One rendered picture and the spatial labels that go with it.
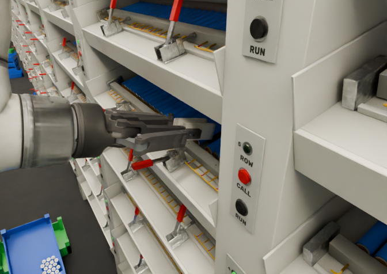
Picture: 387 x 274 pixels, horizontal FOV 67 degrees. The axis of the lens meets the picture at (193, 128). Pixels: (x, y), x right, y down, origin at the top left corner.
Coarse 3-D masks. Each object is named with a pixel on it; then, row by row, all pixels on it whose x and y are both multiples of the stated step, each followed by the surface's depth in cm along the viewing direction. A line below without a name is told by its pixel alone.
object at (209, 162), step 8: (112, 88) 83; (120, 88) 80; (112, 96) 80; (120, 96) 78; (128, 96) 74; (136, 104) 70; (144, 104) 69; (152, 112) 65; (192, 144) 52; (192, 152) 50; (200, 152) 50; (192, 160) 50; (200, 160) 49; (208, 160) 48; (216, 160) 47; (192, 168) 49; (208, 168) 48; (216, 168) 46; (200, 176) 47; (216, 176) 46
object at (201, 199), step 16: (96, 80) 84; (112, 80) 85; (96, 96) 85; (144, 160) 63; (160, 176) 56; (176, 176) 50; (192, 176) 49; (176, 192) 50; (192, 192) 46; (208, 192) 45; (192, 208) 46; (208, 208) 43; (208, 224) 42
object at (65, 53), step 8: (56, 40) 137; (64, 40) 122; (72, 40) 140; (56, 48) 138; (64, 48) 135; (72, 48) 127; (56, 56) 130; (64, 56) 124; (72, 56) 122; (64, 64) 118; (72, 64) 115; (72, 72) 108; (80, 72) 104; (80, 80) 99; (80, 88) 104
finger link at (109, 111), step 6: (108, 108) 46; (108, 114) 46; (120, 114) 46; (126, 114) 47; (132, 114) 47; (138, 114) 48; (144, 114) 48; (150, 114) 49; (156, 114) 50; (162, 114) 50
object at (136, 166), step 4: (168, 156) 51; (148, 160) 49; (152, 160) 50; (156, 160) 50; (160, 160) 50; (164, 160) 50; (132, 164) 48; (136, 164) 48; (140, 164) 48; (144, 164) 48; (148, 164) 49; (152, 164) 49; (132, 168) 48; (136, 168) 48; (140, 168) 48
